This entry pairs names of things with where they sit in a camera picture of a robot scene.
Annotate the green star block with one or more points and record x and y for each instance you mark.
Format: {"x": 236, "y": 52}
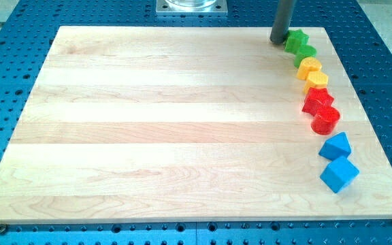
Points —
{"x": 295, "y": 39}

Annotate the red star block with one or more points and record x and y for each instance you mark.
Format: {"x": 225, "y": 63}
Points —
{"x": 315, "y": 99}

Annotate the red circle block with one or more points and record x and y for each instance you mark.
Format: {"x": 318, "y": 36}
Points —
{"x": 325, "y": 120}

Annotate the green circle block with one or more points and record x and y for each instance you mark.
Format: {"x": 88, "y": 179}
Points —
{"x": 304, "y": 51}

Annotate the light wooden board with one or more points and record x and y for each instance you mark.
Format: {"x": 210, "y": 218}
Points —
{"x": 158, "y": 124}

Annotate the yellow hexagon block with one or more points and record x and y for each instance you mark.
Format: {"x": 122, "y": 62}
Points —
{"x": 315, "y": 79}

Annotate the yellow heart block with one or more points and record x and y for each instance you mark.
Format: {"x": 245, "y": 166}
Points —
{"x": 307, "y": 65}

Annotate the blue triangle block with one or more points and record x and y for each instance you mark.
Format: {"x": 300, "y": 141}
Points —
{"x": 336, "y": 146}

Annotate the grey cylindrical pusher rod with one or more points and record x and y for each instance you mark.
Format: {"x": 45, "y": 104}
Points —
{"x": 283, "y": 16}

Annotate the blue cube block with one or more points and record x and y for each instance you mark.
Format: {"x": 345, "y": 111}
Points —
{"x": 338, "y": 174}

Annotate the blue perforated table plate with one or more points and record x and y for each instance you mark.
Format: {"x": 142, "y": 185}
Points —
{"x": 27, "y": 33}

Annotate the left board clamp screw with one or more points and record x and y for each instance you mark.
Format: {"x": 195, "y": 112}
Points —
{"x": 3, "y": 229}

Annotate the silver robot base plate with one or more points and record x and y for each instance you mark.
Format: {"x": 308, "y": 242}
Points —
{"x": 191, "y": 7}

